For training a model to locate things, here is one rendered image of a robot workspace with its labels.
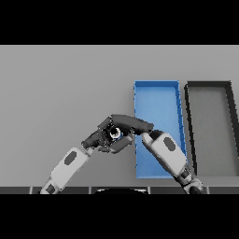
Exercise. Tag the right robot hand dark grey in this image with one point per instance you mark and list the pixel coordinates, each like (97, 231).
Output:
(130, 122)

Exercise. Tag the left robot hand dark grey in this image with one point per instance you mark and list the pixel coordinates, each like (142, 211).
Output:
(101, 141)

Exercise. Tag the blue pipe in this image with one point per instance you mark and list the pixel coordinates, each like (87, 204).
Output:
(115, 133)

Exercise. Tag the right robot arm light grey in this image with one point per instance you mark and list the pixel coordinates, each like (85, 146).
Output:
(165, 151)

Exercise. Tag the left robot arm light grey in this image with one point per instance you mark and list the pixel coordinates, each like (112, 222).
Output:
(67, 166)

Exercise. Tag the blue bin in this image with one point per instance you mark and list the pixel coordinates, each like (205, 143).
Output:
(157, 105)

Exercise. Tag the dark grey bin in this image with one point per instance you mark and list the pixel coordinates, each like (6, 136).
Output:
(211, 130)

